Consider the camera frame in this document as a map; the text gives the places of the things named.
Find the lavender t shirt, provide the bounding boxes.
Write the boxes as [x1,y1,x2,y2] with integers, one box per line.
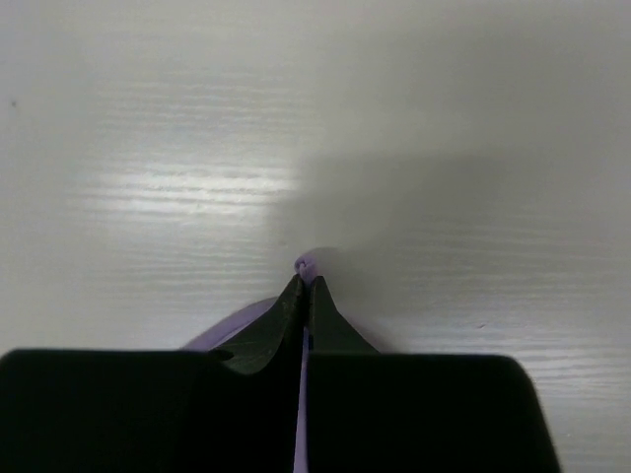
[182,252,319,473]

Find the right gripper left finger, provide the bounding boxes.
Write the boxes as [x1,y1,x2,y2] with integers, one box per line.
[1,277,304,472]

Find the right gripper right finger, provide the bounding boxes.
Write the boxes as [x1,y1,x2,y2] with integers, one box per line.
[306,277,561,472]

